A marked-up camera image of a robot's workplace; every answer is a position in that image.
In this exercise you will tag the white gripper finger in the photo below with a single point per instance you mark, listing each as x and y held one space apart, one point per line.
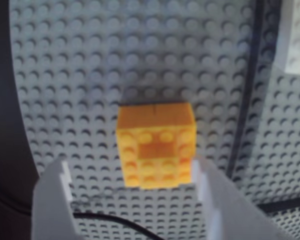
232 215
52 212

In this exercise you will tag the yellow lego cube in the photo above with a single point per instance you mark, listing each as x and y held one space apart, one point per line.
155 120

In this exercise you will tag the grey lego baseplate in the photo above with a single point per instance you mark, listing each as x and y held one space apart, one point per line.
90 75

